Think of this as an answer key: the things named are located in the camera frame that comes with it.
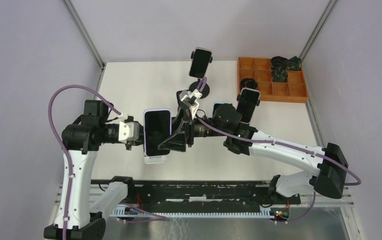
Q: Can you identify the silver folding phone stand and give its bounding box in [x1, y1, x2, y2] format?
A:
[144, 153, 169, 165]

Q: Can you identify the white cable duct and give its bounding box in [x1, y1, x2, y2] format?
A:
[110, 205, 275, 220]

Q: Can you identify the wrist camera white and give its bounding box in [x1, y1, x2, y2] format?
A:
[118, 112, 141, 143]
[182, 89, 203, 118]

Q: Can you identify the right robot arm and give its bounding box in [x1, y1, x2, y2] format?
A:
[157, 103, 349, 204]

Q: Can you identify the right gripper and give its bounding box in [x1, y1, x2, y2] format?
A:
[158, 105, 229, 151]

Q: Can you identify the light blue case phone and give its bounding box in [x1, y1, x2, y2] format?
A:
[212, 102, 225, 115]

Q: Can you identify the purple case phone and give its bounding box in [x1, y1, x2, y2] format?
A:
[143, 108, 172, 158]

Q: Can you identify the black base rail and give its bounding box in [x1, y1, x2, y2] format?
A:
[91, 179, 302, 215]

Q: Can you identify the orange compartment tray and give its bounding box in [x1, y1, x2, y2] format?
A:
[236, 57, 309, 104]

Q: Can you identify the purple cable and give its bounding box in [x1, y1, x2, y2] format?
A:
[47, 85, 126, 240]
[195, 76, 362, 186]

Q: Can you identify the phone on right stand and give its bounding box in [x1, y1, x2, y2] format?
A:
[235, 87, 261, 124]

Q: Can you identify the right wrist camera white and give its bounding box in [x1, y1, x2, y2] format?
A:
[182, 89, 203, 118]

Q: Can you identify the black tall round-base stand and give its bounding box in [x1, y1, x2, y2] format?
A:
[188, 51, 214, 99]

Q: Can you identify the black lens on table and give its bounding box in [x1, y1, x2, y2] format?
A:
[240, 78, 258, 90]

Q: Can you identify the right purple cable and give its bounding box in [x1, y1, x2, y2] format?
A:
[195, 76, 362, 186]

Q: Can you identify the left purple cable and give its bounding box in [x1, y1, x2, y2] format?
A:
[47, 85, 126, 240]

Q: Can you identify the phone on wooden stand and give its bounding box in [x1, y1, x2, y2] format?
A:
[176, 90, 187, 111]

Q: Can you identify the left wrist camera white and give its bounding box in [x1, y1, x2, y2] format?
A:
[118, 112, 141, 143]

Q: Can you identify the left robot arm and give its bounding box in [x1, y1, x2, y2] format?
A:
[43, 100, 144, 240]

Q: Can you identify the phone on tall stand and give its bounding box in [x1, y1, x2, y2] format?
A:
[188, 47, 213, 79]

